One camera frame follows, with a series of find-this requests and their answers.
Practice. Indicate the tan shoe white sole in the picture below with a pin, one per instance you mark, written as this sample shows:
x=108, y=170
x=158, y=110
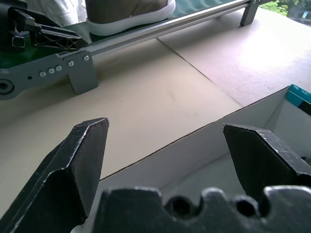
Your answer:
x=116, y=14

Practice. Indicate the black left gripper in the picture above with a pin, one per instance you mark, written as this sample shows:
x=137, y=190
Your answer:
x=20, y=21

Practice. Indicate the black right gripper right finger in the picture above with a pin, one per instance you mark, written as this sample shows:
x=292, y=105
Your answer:
x=262, y=157

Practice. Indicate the white fabric item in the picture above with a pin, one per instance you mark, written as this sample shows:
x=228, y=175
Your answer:
x=56, y=11

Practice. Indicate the grey conveyor frame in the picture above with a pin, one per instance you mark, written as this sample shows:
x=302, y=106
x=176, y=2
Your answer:
x=80, y=70

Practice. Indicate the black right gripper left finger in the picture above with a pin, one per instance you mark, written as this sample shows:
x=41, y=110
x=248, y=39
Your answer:
x=60, y=170

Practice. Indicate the white cardboard shoebox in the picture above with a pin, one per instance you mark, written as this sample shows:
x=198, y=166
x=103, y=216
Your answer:
x=199, y=150

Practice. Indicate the green foliage outside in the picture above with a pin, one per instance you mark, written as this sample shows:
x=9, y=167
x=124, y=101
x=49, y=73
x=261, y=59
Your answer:
x=291, y=7

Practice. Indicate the green conveyor belt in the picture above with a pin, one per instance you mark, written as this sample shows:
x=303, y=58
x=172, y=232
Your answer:
x=14, y=58

